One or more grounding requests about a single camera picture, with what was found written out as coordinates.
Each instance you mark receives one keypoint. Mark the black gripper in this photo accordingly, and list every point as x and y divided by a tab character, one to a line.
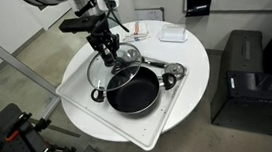
103	37

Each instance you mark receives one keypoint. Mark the steel ladle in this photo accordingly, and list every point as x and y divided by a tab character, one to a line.
131	56

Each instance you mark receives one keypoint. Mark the round white table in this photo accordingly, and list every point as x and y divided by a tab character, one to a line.
191	58

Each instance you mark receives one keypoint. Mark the black wall marker holder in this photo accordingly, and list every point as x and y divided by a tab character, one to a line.
198	5

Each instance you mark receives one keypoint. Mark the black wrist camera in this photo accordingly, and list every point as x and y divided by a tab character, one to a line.
80	23

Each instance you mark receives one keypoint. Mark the glass pot lid black knob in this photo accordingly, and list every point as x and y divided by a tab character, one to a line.
99	74

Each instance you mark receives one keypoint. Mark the clear plastic container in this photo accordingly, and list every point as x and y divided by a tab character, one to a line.
173	32

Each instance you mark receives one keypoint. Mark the aluminium frame rail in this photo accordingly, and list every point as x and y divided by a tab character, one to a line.
16	64

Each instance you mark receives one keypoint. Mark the dark gray case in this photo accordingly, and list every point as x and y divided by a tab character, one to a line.
245	53

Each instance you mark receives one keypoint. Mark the white plastic tray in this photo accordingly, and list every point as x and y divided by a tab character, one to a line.
131	129

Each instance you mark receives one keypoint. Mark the black equipment stand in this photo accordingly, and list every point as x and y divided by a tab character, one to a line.
13	131

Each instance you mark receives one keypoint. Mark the frosted glass panel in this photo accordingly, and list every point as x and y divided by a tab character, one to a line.
150	13

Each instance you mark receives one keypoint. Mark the large black case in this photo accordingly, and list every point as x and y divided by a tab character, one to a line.
256	107

